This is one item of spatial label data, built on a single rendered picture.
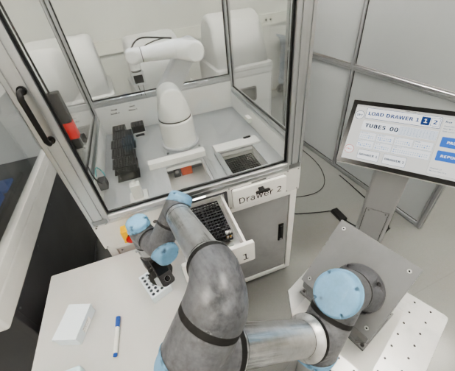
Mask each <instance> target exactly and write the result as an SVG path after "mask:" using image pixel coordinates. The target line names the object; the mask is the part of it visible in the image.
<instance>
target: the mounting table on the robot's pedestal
mask: <svg viewBox="0 0 455 371"><path fill-rule="evenodd" d="M306 271H307V270H306ZM306 271H305V272H304V273H303V275H302V276H301V277H300V278H299V279H298V280H297V281H296V283H295V284H294V285H293V286H292V287H291V288H290V289H289V290H288V294H289V302H290V308H291V313H293V312H294V311H295V309H296V308H297V307H298V306H299V304H301V303H302V301H303V300H304V299H305V297H304V296H303V295H302V294H301V293H300V290H301V289H303V288H304V287H303V280H302V277H303V276H304V274H305V273H306ZM396 307H397V308H399V309H400V310H402V311H403V312H404V314H403V316H402V317H401V320H400V322H399V323H398V325H397V327H396V329H395V330H394V332H393V334H392V336H391V338H390V339H389V341H388V343H387V346H386V347H385V348H384V351H383V353H382V354H381V356H380V358H379V360H378V362H377V363H376V365H375V367H374V369H373V371H426V370H427V368H428V366H429V363H430V361H431V358H432V356H433V354H434V351H435V349H436V347H437V344H438V342H439V340H440V337H441V336H442V332H443V331H444V328H445V326H446V323H447V321H448V318H447V316H446V315H444V314H442V313H440V312H439V311H437V310H436V309H434V308H432V307H431V306H429V305H427V304H425V303H424V302H422V301H421V300H419V299H417V298H416V297H414V296H412V295H410V294H409V293H406V294H405V295H404V297H403V298H402V299H401V301H400V302H399V304H398V305H397V306H396ZM293 316H294V314H292V317H293ZM329 371H358V370H357V369H356V368H355V367H354V366H353V365H352V364H351V363H350V362H348V361H347V360H346V359H345V358H343V357H342V356H341V355H340V354H339V358H338V360H337V362H336V363H335V365H333V367H332V368H331V370H329Z"/></svg>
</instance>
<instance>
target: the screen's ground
mask: <svg viewBox="0 0 455 371"><path fill-rule="evenodd" d="M368 107H370V108H375V109H382V110H393V111H399V112H405V113H416V114H422V115H428V116H439V117H444V118H443V120H442V124H441V126H440V128H439V129H436V128H430V127H421V126H415V125H410V124H401V123H395V122H390V121H380V120H375V119H366V118H364V120H362V119H355V118H354V117H353V121H352V124H351V126H350V131H349V133H348V137H347V140H346V143H345V144H353V145H355V148H354V150H353V154H351V153H348V152H342V157H343V158H349V159H353V160H359V161H362V162H366V163H372V164H376V165H380V166H386V167H390V168H394V169H400V170H404V171H407V172H414V173H417V174H423V175H427V176H431V177H437V178H440V179H444V180H450V181H454V182H455V164H453V163H446V162H442V161H438V160H434V159H435V157H436V154H437V150H441V151H445V152H453V153H455V149H449V148H445V147H440V146H439V145H440V142H441V139H442V137H448V138H455V116H447V115H440V114H434V113H423V112H417V111H410V110H399V109H393V108H387V107H376V106H369V105H357V108H356V110H365V111H366V112H367V108H368ZM391 124H395V125H400V126H405V127H414V128H420V129H425V130H434V131H439V132H438V135H437V139H436V141H430V140H425V139H420V138H412V137H407V136H402V135H394V134H389V133H388V131H389V126H390V125H391ZM360 131H365V132H370V133H378V134H383V135H391V136H396V137H401V138H409V139H414V140H419V141H427V142H432V143H435V144H434V147H433V149H432V152H431V156H430V158H429V160H421V159H417V158H411V157H407V156H402V155H396V154H391V153H387V152H380V151H376V150H372V149H366V150H370V151H374V152H380V155H379V158H378V162H377V163H376V162H372V161H368V160H362V159H358V158H356V155H357V152H358V150H359V149H365V148H361V147H357V146H356V142H357V140H358V137H359V133H360ZM384 154H388V155H395V156H399V157H404V158H407V161H406V165H405V167H404V168H401V167H397V166H391V165H387V164H382V163H381V161H382V158H383V156H384Z"/></svg>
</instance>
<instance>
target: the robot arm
mask: <svg viewBox="0 0 455 371"><path fill-rule="evenodd" d="M192 201H193V199H192V198H191V197H190V196H189V195H187V194H185V193H183V192H181V191H176V190H172V191H170V193H169V195H168V197H167V198H166V201H165V204H164V206H163V208H162V211H161V213H160V216H159V217H158V220H157V222H156V224H155V227H153V226H152V225H151V223H150V220H149V219H148V217H147V216H146V215H145V214H142V213H138V214H135V215H133V216H131V217H130V218H129V219H128V220H127V221H126V224H125V227H126V229H127V234H128V235H129V236H130V238H131V240H132V242H133V244H134V246H135V248H136V251H135V252H136V253H137V252H138V254H139V255H140V259H141V261H142V263H143V265H144V267H145V268H146V269H147V270H148V273H149V275H148V276H149V277H148V278H149V280H150V282H151V283H153V284H155V285H156V286H162V287H167V286H168V285H170V284H171V283H173V282H174V280H175V278H174V275H173V274H172V265H171V263H172V262H173V261H174V260H175V259H176V257H177V255H178V253H179V252H178V250H179V248H178V246H177V245H176V244H175V240H176V241H177V243H178V244H179V246H180V248H181V250H182V252H183V254H184V256H185V258H186V260H187V262H186V271H187V274H188V277H189V279H188V285H187V288H186V292H185V294H184V296H183V299H182V301H181V303H180V305H179V307H178V309H177V312H176V314H175V316H174V319H173V320H172V323H171V325H170V327H169V329H168V331H167V334H166V336H165V338H164V340H163V342H162V343H161V345H160V347H159V349H158V355H157V357H156V359H155V363H154V370H153V371H249V370H255V369H258V368H262V367H268V366H272V365H276V364H282V363H286V362H290V361H296V360H298V361H299V362H300V363H301V364H302V365H303V366H304V367H306V368H308V369H310V370H314V371H329V370H331V368H332V367H333V365H335V363H336V362H337V360H338V358H339V354H340V352H341V350H342V348H343V347H344V345H345V343H346V341H347V339H348V337H349V335H350V332H351V331H352V329H353V326H354V325H355V323H356V320H357V319H358V317H359V315H367V314H371V313H373V312H375V311H377V310H378V309H379V308H380V307H381V306H382V305H383V303H384V300H385V297H386V290H385V286H384V282H383V280H382V279H381V277H380V276H379V275H378V273H377V272H376V271H374V270H373V269H371V268H370V267H368V266H366V265H364V264H358V263H350V264H345V265H343V266H341V267H340V268H337V269H329V270H328V271H326V272H323V273H322V274H321V275H320V276H319V277H318V278H317V279H316V281H315V283H314V288H313V295H314V297H313V299H312V301H311V303H310V305H309V307H308V309H307V311H306V312H305V313H298V314H295V315H294V316H293V317H292V318H291V319H285V320H270V321H255V322H247V315H248V308H249V300H248V293H247V285H246V281H245V278H244V274H243V271H242V269H241V266H240V264H239V261H238V259H237V258H236V256H235V255H234V253H233V251H232V250H231V249H230V248H229V247H228V246H227V245H226V244H225V243H223V242H221V241H217V240H216V239H215V238H214V237H213V236H212V235H211V234H210V232H209V231H208V230H207V229H206V227H205V226H204V225H203V224H202V222H201V221H200V220H199V219H198V218H197V217H196V215H195V214H194V213H193V212H192V210H191V209H190V207H191V204H192Z"/></svg>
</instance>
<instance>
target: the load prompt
mask: <svg viewBox="0 0 455 371"><path fill-rule="evenodd" d="M365 118H366V119H375V120H380V121H390V122H395V123H401V124H410V125H415V126H421V127H430V128H436V129H439V128H440V126H441V124H442V120H443V118H444V117H439V116H428V115H422V114H416V113H405V112H399V111H393V110H382V109H375V108H370V107H368V108H367V112H366V115H365Z"/></svg>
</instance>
